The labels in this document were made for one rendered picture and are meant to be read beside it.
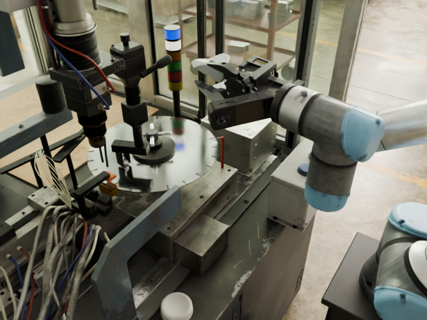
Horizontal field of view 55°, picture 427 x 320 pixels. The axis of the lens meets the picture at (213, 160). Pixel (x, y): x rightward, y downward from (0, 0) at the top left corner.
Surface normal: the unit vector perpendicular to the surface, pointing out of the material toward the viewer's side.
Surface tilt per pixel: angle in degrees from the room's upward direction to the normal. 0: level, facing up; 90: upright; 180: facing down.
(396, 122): 52
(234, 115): 97
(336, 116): 37
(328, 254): 0
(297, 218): 90
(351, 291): 0
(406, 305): 97
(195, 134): 0
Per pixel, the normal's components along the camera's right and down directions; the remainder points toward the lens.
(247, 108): 0.26, 0.67
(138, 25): -0.56, 0.50
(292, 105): -0.53, -0.15
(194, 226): 0.00, -0.80
